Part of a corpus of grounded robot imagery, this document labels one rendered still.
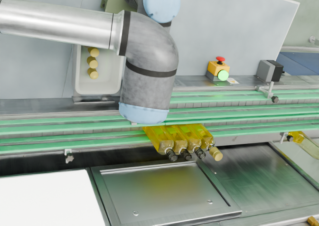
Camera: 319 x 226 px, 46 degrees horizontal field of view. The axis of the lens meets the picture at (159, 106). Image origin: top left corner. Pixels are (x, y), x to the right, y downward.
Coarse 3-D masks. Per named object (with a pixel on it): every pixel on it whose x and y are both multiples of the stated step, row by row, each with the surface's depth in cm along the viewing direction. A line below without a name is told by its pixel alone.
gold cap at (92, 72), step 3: (90, 69) 144; (93, 69) 144; (87, 72) 146; (90, 72) 143; (93, 72) 142; (96, 72) 143; (90, 75) 143; (93, 75) 143; (96, 75) 143; (93, 78) 144; (96, 78) 144
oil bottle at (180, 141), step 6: (168, 126) 148; (174, 126) 149; (168, 132) 145; (174, 132) 145; (180, 132) 146; (174, 138) 141; (180, 138) 142; (174, 144) 139; (180, 144) 139; (186, 144) 140; (174, 150) 140
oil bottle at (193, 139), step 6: (180, 126) 150; (186, 126) 150; (186, 132) 146; (192, 132) 147; (186, 138) 143; (192, 138) 143; (198, 138) 143; (192, 144) 141; (198, 144) 141; (192, 150) 141
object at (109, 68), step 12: (84, 48) 141; (84, 60) 144; (108, 60) 147; (120, 60) 142; (84, 72) 146; (108, 72) 150; (120, 72) 143; (84, 84) 147; (96, 84) 148; (108, 84) 150; (120, 84) 146
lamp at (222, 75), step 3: (222, 69) 163; (219, 72) 162; (222, 72) 161; (225, 72) 161; (219, 75) 161; (222, 75) 161; (225, 75) 161; (219, 78) 162; (222, 78) 161; (225, 78) 162
